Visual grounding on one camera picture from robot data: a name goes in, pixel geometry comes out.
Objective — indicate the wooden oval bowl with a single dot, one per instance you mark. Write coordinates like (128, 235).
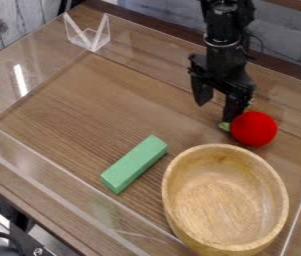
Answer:
(224, 200)

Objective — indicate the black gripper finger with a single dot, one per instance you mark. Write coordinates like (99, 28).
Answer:
(235, 104)
(202, 91)

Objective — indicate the red plush fruit green leaf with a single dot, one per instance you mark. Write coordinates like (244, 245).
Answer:
(252, 128)

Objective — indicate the clear acrylic tray enclosure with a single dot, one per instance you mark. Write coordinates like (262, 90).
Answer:
(88, 85)

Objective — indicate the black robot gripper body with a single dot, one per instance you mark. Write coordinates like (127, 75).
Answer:
(220, 68)

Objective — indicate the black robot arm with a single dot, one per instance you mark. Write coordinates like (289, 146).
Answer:
(227, 18)

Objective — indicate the black metal frame bracket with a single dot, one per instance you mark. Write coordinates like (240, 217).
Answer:
(19, 228)

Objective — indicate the green rectangular block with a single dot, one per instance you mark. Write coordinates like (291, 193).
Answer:
(132, 164)

